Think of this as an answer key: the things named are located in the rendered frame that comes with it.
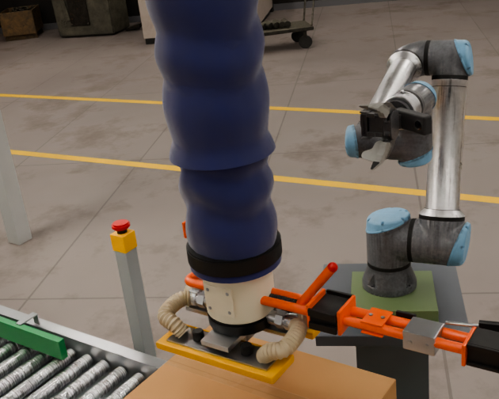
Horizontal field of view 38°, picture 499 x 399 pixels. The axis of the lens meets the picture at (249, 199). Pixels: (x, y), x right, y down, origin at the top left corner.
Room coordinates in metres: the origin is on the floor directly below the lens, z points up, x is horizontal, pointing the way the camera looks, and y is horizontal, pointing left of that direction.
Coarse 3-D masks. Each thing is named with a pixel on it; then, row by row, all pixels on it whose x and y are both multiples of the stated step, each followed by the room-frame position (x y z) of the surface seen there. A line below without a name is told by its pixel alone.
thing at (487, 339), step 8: (472, 328) 1.24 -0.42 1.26; (480, 328) 1.23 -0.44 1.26; (472, 336) 1.21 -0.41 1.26; (480, 336) 1.21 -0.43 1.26; (488, 336) 1.20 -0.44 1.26; (496, 336) 1.20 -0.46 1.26; (464, 344) 1.18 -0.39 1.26; (472, 344) 1.18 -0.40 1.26; (480, 344) 1.18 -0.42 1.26; (488, 344) 1.18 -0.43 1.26; (496, 344) 1.17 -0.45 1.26; (464, 352) 1.18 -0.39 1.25; (472, 352) 1.18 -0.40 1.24; (480, 352) 1.18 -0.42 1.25; (488, 352) 1.16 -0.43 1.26; (496, 352) 1.15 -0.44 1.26; (464, 360) 1.18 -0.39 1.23; (472, 360) 1.18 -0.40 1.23; (480, 360) 1.17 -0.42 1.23; (488, 360) 1.17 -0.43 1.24; (496, 360) 1.16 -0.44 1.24; (480, 368) 1.17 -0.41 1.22; (488, 368) 1.16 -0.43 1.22; (496, 368) 1.16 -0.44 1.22
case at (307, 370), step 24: (168, 360) 1.71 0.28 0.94; (192, 360) 1.70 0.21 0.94; (312, 360) 1.63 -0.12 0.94; (144, 384) 1.61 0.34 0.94; (168, 384) 1.60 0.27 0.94; (192, 384) 1.59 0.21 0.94; (216, 384) 1.58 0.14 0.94; (240, 384) 1.57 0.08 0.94; (264, 384) 1.55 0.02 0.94; (288, 384) 1.54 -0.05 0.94; (312, 384) 1.53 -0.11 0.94; (336, 384) 1.52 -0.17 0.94; (360, 384) 1.51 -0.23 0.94; (384, 384) 1.50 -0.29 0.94
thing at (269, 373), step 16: (192, 336) 1.50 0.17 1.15; (176, 352) 1.48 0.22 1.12; (192, 352) 1.46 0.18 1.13; (208, 352) 1.45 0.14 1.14; (224, 352) 1.44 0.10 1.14; (240, 352) 1.43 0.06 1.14; (256, 352) 1.42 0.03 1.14; (224, 368) 1.40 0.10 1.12; (240, 368) 1.38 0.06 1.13; (256, 368) 1.37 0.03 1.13; (272, 368) 1.36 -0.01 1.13
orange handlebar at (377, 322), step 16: (272, 288) 1.51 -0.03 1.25; (272, 304) 1.45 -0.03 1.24; (288, 304) 1.43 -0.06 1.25; (352, 320) 1.34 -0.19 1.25; (368, 320) 1.32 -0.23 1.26; (384, 320) 1.32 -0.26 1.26; (400, 320) 1.32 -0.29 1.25; (400, 336) 1.27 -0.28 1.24; (448, 336) 1.25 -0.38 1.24; (464, 336) 1.24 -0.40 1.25
